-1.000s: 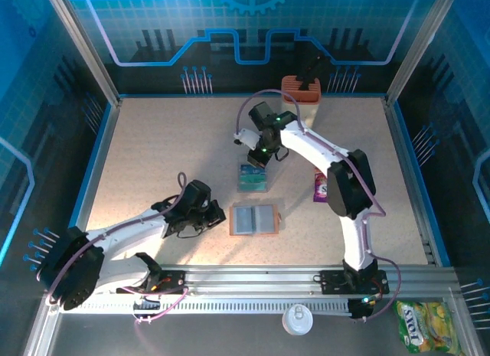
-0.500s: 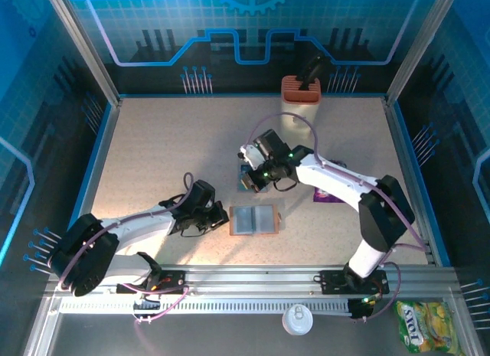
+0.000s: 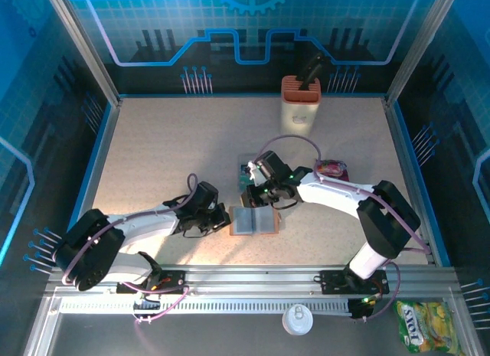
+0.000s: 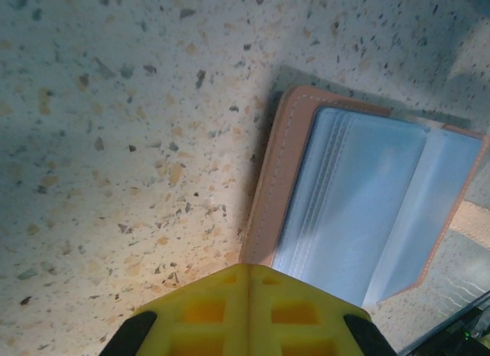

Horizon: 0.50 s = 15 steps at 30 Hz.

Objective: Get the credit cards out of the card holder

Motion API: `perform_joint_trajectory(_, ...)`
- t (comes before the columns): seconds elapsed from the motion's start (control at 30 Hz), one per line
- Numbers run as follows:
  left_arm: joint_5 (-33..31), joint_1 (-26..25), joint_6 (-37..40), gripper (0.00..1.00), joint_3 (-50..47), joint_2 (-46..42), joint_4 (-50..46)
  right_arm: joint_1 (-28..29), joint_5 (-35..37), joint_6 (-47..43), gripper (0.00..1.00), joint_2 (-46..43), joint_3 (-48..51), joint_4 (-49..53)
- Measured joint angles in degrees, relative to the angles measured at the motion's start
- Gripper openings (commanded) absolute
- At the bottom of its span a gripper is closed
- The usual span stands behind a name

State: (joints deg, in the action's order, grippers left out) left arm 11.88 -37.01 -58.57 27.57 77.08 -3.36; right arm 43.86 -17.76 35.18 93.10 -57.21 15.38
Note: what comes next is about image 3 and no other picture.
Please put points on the teal snack packet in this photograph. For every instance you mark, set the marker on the teal snack packet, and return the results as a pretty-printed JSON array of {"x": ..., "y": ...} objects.
[{"x": 242, "y": 177}]

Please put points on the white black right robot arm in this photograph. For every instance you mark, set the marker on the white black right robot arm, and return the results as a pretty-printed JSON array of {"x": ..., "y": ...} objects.
[{"x": 333, "y": 197}]

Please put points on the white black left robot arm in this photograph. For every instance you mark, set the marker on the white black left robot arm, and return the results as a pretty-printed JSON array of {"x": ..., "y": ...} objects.
[{"x": 145, "y": 226}]

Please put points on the purple pink candy bag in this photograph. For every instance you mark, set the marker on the purple pink candy bag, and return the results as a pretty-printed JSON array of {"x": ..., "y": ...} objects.
[{"x": 333, "y": 167}]

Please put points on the white knife block orange top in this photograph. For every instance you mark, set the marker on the white knife block orange top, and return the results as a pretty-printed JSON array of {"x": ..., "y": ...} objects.
[{"x": 298, "y": 115}]

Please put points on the black controller box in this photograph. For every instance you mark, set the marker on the black controller box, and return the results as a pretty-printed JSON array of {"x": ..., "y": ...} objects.
[{"x": 361, "y": 308}]

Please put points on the green yellow candy bag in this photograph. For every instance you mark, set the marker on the green yellow candy bag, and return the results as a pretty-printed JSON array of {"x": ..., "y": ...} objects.
[{"x": 428, "y": 327}]

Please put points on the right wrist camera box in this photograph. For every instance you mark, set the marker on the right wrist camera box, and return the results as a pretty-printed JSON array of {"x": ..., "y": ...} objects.
[{"x": 255, "y": 172}]

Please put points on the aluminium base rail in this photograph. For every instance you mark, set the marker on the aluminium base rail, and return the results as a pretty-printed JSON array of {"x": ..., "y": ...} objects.
[{"x": 249, "y": 273}]

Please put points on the aluminium side rail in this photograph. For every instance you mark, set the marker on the aluminium side rail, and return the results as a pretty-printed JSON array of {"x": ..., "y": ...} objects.
[
  {"x": 95, "y": 172},
  {"x": 411, "y": 180}
]

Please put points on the aluminium frame post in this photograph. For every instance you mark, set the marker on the aluminium frame post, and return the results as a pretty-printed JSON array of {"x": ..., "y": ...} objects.
[
  {"x": 417, "y": 49},
  {"x": 84, "y": 49}
]

